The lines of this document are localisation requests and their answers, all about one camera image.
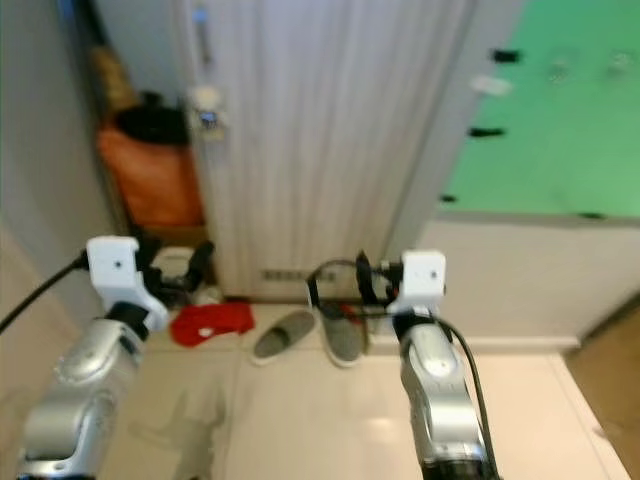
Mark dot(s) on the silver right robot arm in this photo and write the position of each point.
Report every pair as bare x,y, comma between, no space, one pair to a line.
440,390

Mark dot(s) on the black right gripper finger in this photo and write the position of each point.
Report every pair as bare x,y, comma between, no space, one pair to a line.
366,276
382,296

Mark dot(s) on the grey slipper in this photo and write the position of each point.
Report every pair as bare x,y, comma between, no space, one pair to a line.
342,338
285,336

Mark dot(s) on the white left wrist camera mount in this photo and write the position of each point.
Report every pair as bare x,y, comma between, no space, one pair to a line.
115,268

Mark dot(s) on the orange bag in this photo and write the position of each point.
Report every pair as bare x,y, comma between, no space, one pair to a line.
150,185

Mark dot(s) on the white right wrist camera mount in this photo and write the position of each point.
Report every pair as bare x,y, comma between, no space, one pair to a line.
422,280

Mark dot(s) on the white wood grain door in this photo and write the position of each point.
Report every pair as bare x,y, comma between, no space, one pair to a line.
340,140

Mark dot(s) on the black wall hook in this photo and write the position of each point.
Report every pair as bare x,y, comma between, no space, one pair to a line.
486,132
506,56

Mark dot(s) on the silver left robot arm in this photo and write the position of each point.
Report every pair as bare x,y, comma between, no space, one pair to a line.
85,385

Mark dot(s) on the green wall board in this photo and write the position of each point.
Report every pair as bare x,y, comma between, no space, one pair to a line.
560,140

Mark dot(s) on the white tape piece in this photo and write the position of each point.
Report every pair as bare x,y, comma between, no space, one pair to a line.
491,85

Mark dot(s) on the red slipper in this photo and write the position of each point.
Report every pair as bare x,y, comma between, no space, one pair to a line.
210,322

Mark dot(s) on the round door lock knob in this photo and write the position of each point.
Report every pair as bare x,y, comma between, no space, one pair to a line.
205,103

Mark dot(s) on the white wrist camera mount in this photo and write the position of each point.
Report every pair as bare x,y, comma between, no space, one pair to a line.
115,268
422,280

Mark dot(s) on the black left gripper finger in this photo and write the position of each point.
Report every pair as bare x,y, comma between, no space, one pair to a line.
180,291
202,264

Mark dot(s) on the brown broom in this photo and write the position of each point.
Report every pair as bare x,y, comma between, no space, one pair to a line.
112,80

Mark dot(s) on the black bag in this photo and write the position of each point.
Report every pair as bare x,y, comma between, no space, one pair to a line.
155,122

